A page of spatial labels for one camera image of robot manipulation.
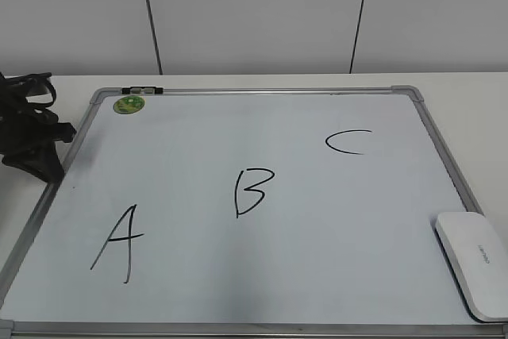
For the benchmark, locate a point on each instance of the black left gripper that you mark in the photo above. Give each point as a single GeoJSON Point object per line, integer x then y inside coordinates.
{"type": "Point", "coordinates": [20, 120]}

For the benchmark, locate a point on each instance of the white rectangular board eraser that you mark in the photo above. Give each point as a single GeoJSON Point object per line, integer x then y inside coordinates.
{"type": "Point", "coordinates": [479, 262]}

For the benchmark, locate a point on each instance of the round green magnet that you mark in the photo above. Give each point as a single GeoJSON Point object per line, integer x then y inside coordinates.
{"type": "Point", "coordinates": [128, 105]}

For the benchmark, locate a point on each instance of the white magnetic whiteboard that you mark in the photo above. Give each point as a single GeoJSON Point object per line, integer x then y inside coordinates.
{"type": "Point", "coordinates": [246, 213]}

